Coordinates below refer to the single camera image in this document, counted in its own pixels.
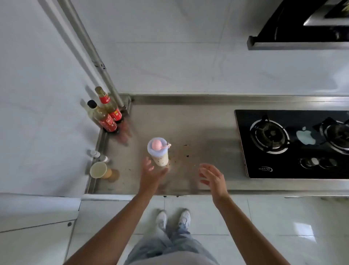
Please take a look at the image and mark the person's left hand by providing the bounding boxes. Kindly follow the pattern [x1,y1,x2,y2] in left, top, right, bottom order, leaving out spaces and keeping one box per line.
[139,157,169,193]

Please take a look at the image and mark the person's right hand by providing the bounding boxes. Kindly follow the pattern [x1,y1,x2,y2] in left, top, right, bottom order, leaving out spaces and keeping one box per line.
[199,163,229,204]

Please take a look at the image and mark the person's right forearm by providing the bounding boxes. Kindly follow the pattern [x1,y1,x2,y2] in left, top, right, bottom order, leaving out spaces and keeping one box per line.
[213,193,291,265]

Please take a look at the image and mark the person's left forearm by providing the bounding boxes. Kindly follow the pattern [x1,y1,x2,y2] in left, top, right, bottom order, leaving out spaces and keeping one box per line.
[62,190,156,265]

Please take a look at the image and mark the seasoning jar with blue lid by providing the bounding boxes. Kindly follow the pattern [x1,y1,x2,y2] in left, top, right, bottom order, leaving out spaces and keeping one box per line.
[147,137,172,167]

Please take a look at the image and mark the person's left white shoe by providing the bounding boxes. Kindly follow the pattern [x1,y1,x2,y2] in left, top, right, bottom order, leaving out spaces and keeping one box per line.
[155,209,167,230]

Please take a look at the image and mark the person's white shoe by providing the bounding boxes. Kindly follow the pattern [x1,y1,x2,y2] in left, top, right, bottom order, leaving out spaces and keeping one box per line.
[155,209,167,230]
[178,209,191,230]

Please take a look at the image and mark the person's right white shoe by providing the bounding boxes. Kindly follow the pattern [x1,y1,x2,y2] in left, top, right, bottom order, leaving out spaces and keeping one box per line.
[178,209,191,230]

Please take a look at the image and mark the paper cup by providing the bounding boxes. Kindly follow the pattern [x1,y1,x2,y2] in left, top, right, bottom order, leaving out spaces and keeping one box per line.
[90,161,113,179]

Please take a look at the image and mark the gas burner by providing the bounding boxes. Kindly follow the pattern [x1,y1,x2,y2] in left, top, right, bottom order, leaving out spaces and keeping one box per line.
[313,117,349,155]
[250,117,290,154]

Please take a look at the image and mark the person's light blue jeans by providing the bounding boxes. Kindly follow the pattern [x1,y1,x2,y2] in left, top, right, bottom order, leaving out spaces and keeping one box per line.
[123,222,219,265]

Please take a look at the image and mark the black-capped sauce bottle red label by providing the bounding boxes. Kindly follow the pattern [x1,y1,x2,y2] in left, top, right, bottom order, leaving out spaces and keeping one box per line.
[87,100,119,134]

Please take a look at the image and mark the black glass gas stove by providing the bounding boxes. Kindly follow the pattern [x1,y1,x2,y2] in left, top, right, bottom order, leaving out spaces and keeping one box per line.
[234,109,349,179]

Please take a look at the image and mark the gold-capped sauce bottle red label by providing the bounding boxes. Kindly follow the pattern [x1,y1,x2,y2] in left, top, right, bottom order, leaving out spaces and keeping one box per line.
[95,86,123,124]

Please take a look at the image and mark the person's grey shirt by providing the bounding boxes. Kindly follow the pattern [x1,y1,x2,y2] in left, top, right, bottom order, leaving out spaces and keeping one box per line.
[143,251,219,265]

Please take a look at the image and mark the stove knob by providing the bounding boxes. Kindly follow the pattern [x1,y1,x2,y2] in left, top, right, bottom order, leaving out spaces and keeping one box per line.
[319,157,338,169]
[300,157,320,169]

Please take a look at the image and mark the white fruit-shaped sticker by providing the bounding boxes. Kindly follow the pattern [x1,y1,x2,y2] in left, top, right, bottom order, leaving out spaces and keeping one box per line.
[296,126,316,146]

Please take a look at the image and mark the white cabinet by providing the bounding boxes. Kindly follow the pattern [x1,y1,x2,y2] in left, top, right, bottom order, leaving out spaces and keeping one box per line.
[0,192,83,265]

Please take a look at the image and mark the metal pipe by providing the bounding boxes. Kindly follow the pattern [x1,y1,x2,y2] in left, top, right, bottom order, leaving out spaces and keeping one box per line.
[56,0,129,110]

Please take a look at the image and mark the black range hood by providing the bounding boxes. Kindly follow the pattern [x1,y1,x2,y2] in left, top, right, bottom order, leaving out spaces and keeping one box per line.
[247,0,349,51]

